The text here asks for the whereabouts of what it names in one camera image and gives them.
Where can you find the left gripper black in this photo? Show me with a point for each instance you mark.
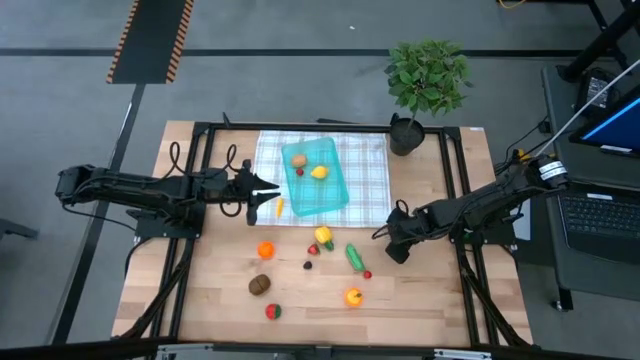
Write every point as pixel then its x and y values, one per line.
pixel 240 187

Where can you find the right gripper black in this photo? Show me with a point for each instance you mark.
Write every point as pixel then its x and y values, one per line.
pixel 400 235

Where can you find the small yellow toy banana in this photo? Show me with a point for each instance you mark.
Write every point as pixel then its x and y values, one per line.
pixel 280 207

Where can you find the green toy cucumber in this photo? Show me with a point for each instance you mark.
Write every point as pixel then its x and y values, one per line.
pixel 354 257

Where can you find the tan toy potato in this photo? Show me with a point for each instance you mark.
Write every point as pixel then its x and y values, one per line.
pixel 299 160

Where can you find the orange toy tangerine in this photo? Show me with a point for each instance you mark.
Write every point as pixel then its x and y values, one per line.
pixel 266 249

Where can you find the yellow toy bell pepper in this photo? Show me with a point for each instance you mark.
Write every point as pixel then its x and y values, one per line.
pixel 323 234

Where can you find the yellow toy lemon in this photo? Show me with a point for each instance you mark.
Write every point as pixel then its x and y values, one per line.
pixel 320 172

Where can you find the brown toy kiwi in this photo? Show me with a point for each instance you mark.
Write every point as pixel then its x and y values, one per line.
pixel 259 284

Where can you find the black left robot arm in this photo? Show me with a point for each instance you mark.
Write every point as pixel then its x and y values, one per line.
pixel 125 187

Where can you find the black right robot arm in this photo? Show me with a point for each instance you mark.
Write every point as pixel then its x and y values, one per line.
pixel 480 205

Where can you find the teal translucent plastic container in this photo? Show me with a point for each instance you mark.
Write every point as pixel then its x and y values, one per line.
pixel 320 195

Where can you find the white plaid cloth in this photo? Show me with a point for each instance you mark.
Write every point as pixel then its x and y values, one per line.
pixel 370 175

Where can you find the orange toy fruit with stem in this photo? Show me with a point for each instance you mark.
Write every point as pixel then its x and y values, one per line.
pixel 353 297

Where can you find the dark toy blackberry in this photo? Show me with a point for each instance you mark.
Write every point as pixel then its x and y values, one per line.
pixel 307 265

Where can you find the black plant pot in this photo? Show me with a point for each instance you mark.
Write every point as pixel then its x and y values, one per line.
pixel 406 137

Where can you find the red toy tomato green top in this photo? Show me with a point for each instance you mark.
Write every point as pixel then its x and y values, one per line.
pixel 273 311

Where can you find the yellow power plug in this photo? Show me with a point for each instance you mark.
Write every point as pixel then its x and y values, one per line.
pixel 522 156

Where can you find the green leafy potted tree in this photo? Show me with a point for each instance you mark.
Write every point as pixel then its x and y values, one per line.
pixel 427 75

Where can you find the black ramp orange stripes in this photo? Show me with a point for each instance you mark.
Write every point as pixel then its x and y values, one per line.
pixel 150 40

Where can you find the black laptop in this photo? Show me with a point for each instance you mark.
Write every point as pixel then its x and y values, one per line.
pixel 600 220

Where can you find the white slanted pole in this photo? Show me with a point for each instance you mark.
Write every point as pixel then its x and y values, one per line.
pixel 580 115

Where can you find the grey chair leg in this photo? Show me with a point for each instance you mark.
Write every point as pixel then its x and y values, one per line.
pixel 15 230

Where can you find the black power brick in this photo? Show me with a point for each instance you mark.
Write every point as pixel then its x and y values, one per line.
pixel 595 91

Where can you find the black monitor blue screen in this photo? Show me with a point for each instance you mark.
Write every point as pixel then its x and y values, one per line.
pixel 617 127

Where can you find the black stand legs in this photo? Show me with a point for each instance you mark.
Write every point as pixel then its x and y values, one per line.
pixel 600 42

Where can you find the black metal table frame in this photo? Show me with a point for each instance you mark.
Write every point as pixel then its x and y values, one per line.
pixel 235 126

